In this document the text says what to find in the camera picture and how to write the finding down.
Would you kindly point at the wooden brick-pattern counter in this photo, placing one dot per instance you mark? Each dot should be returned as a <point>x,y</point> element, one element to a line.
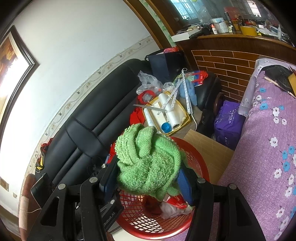
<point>232,58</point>

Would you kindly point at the red plastic waste basket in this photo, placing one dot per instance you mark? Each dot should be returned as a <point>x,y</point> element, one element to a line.
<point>145,217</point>

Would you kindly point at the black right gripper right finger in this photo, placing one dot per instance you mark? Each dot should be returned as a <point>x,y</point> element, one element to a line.
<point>220,212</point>

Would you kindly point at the red white Yantie box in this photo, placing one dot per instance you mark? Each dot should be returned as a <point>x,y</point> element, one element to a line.
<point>176,201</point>

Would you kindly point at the purple package on floor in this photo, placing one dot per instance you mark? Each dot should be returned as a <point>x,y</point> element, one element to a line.
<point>228,125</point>

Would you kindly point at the green knitted cloth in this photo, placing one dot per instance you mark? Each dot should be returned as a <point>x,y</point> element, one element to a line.
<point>149,162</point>

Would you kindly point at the framed wall picture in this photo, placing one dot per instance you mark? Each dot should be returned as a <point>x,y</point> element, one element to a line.
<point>17,65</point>

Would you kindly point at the yellow tray with rolls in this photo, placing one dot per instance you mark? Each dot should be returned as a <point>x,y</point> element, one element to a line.
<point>170,121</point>

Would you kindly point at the navy shopping bag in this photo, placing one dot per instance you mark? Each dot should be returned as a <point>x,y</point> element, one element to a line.
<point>166,66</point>

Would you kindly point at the crumpled purple red bag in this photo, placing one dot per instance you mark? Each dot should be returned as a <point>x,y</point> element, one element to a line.
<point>153,208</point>

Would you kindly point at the clear crumpled plastic bag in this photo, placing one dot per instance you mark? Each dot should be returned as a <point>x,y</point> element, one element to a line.
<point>149,82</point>

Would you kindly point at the black leather sofa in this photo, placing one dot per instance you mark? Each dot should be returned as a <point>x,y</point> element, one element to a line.
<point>83,142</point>

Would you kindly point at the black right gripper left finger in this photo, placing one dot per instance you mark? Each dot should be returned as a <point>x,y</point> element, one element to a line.
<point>58,219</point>

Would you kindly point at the yellow tape roll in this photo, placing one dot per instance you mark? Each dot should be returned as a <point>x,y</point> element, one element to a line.
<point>292,80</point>

